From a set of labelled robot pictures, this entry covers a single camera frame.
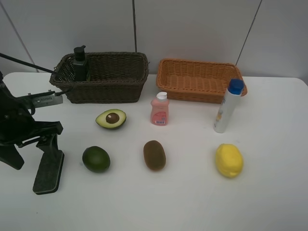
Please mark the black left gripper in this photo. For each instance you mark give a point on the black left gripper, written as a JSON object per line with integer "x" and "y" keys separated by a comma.
{"x": 18, "y": 125}

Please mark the black felt eraser block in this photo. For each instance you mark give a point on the black felt eraser block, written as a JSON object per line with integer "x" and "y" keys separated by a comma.
{"x": 49, "y": 173}

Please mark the dark green lime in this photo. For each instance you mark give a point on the dark green lime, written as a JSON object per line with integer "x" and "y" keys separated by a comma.
{"x": 96, "y": 159}

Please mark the halved avocado with pit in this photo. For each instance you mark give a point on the halved avocado with pit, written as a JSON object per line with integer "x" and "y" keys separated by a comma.
{"x": 111, "y": 119}

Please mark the dark green pump bottle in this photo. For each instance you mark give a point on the dark green pump bottle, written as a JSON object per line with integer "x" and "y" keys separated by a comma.
{"x": 81, "y": 65}

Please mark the brown kiwi fruit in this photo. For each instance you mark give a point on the brown kiwi fruit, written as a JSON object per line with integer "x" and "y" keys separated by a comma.
{"x": 154, "y": 155}

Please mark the pink lotion bottle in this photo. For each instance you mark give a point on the pink lotion bottle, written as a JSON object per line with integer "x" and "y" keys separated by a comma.
{"x": 160, "y": 109}

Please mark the yellow lemon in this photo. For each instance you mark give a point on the yellow lemon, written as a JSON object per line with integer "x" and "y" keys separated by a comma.
{"x": 229, "y": 160}

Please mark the white bottle blue cap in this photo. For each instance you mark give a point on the white bottle blue cap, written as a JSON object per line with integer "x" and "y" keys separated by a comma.
{"x": 230, "y": 100}

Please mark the dark brown wicker basket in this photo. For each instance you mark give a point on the dark brown wicker basket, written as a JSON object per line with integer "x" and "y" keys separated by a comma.
{"x": 115, "y": 77}

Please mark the orange wicker basket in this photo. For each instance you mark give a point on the orange wicker basket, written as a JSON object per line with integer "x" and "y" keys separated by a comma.
{"x": 195, "y": 81}

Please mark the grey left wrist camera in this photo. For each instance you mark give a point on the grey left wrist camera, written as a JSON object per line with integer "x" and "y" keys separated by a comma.
{"x": 45, "y": 99}

